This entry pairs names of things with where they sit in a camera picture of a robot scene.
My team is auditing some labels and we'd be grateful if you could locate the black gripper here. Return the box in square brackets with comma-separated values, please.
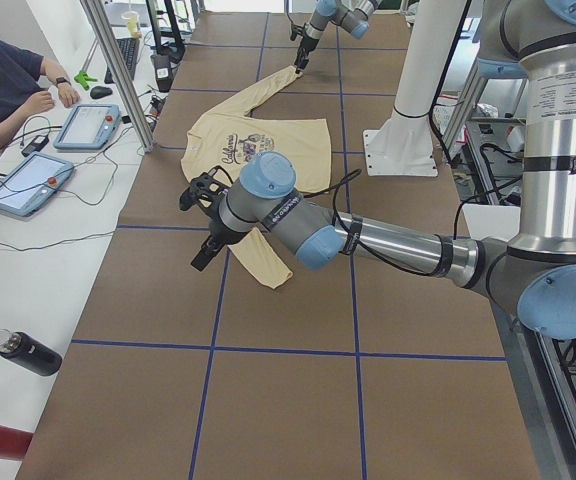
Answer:
[191, 215, 233, 271]
[294, 35, 317, 74]

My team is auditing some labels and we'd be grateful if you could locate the yellow long-sleeve printed shirt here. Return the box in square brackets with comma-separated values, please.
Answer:
[181, 66, 342, 288]

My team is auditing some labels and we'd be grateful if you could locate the far blue teach pendant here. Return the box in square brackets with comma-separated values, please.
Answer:
[53, 103, 121, 152]

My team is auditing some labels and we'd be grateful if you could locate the blue teach pendant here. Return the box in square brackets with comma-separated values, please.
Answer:
[0, 152, 75, 217]
[53, 103, 121, 152]

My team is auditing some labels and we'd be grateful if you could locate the black keyboard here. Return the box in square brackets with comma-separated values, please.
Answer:
[116, 37, 140, 79]

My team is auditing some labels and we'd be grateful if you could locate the yellow drink cup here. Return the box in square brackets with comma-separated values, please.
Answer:
[121, 10, 141, 38]

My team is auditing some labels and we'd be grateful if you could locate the black computer mouse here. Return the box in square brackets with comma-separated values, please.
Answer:
[89, 86, 113, 100]

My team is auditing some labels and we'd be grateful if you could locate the near blue teach pendant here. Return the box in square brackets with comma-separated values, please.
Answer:
[0, 152, 75, 217]

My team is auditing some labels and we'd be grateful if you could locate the green plastic clamp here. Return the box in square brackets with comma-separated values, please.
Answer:
[74, 70, 98, 91]

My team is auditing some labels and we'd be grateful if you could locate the black water bottle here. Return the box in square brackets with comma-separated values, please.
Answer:
[0, 329, 62, 376]

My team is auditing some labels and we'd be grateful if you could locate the person in navy shirt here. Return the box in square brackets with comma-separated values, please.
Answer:
[0, 40, 80, 150]

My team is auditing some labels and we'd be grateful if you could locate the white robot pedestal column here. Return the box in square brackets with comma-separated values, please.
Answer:
[363, 0, 470, 177]

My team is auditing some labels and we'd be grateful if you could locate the aluminium frame post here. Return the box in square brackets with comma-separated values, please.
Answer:
[79, 0, 154, 153]

